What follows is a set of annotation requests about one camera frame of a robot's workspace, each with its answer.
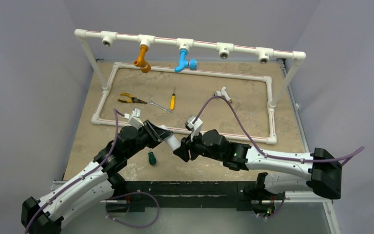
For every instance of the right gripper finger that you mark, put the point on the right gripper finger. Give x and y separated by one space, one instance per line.
182 153
186 143

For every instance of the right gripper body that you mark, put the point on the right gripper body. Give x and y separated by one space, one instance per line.
189 146

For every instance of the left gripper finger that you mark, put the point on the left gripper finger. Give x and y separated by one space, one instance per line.
157 134
165 140

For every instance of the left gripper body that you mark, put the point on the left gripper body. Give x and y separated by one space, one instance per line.
142 141

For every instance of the white remote control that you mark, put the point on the white remote control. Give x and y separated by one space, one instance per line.
174 142

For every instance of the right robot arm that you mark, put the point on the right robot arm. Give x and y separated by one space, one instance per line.
318 171

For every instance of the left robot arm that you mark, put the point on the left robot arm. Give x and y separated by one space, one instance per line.
99 180

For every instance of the silver wrench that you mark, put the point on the silver wrench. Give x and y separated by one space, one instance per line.
168 111

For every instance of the green stubby screwdriver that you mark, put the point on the green stubby screwdriver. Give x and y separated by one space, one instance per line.
151 158

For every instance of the yellow screwdriver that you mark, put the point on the yellow screwdriver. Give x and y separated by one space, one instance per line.
172 102

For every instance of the white plastic faucet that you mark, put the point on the white plastic faucet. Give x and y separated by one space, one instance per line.
223 93

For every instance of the orange plastic faucet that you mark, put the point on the orange plastic faucet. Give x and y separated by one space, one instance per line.
140 61

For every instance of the blue plastic faucet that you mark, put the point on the blue plastic faucet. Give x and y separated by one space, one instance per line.
183 63

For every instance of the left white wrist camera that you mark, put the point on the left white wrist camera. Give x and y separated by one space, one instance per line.
134 118

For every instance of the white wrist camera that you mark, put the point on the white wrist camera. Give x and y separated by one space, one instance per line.
194 125
134 118

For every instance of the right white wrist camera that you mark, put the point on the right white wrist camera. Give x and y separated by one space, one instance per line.
194 125

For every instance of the yellow handled pliers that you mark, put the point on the yellow handled pliers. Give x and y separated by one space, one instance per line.
130 99

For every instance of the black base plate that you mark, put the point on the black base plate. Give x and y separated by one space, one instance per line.
241 196

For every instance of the white PVC pipe frame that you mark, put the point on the white PVC pipe frame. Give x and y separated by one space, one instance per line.
263 54

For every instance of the aluminium rail frame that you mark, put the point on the aluminium rail frame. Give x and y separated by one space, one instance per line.
279 173

